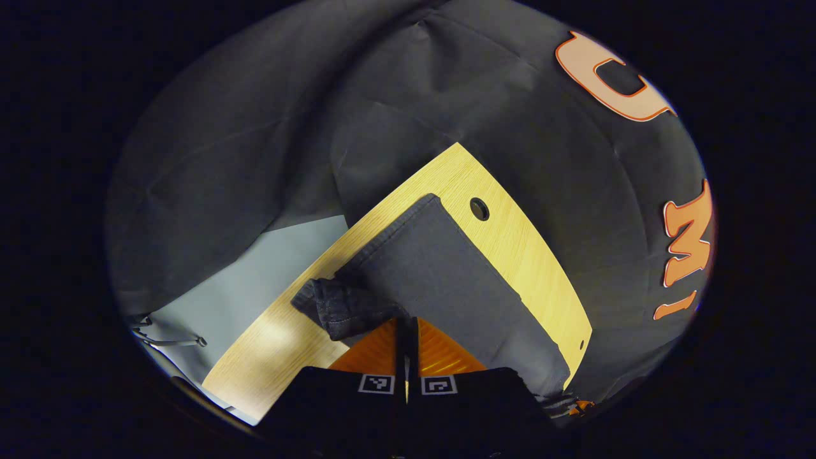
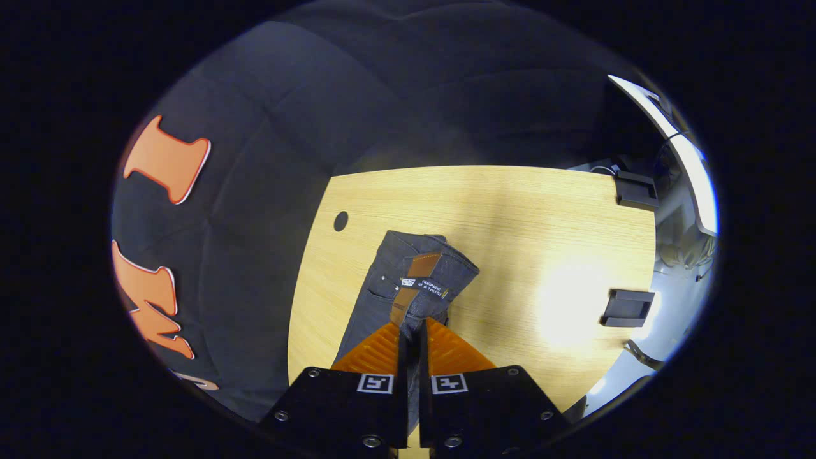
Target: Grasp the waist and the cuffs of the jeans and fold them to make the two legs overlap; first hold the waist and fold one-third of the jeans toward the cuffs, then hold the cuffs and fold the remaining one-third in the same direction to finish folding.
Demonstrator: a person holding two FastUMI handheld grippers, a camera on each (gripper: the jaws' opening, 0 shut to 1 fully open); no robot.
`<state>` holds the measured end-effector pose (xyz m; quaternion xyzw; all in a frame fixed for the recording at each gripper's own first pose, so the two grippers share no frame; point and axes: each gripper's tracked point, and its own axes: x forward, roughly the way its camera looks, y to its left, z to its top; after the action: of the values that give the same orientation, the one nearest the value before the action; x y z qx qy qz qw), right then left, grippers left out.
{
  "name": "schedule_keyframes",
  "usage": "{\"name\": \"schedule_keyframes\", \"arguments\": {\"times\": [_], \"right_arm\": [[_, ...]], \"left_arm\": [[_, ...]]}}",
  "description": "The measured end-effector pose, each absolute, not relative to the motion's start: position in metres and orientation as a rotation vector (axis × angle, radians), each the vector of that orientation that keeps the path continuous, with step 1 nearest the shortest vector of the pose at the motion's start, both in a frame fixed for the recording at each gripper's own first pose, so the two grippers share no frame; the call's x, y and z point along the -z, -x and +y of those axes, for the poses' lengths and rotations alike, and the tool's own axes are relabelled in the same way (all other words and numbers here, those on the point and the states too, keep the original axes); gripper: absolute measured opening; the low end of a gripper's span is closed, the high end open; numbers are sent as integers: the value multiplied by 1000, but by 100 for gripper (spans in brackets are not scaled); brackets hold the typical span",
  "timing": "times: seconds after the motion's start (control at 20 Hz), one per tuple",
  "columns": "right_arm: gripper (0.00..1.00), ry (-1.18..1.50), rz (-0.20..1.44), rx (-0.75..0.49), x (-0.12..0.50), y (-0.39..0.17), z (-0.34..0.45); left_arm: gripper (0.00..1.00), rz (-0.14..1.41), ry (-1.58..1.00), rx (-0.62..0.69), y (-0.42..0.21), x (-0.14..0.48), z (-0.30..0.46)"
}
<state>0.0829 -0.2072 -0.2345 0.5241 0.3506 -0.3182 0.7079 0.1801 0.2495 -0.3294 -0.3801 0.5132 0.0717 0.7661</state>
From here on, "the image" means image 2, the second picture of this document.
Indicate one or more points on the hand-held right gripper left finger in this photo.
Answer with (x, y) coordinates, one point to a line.
(402, 408)

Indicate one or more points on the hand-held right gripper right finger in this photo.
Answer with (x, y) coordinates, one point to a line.
(423, 408)

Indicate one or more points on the dark denim jeans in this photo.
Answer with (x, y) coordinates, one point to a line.
(395, 255)

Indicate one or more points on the black backdrop cloth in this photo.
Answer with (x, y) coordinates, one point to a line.
(268, 159)

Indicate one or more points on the white curved panel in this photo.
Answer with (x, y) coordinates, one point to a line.
(698, 172)

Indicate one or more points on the black table bracket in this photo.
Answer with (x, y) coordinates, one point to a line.
(636, 190)
(628, 308)

